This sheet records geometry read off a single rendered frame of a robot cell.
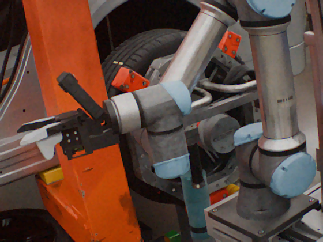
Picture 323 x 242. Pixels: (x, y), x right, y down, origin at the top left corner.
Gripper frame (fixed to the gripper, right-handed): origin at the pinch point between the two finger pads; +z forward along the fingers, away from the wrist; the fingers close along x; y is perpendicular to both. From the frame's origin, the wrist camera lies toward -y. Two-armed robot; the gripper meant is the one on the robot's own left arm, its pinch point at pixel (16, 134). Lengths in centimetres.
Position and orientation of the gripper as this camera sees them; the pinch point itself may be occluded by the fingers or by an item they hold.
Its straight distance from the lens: 108.3
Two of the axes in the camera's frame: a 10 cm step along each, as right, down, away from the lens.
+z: -9.3, 2.7, -2.5
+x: -2.9, -1.3, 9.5
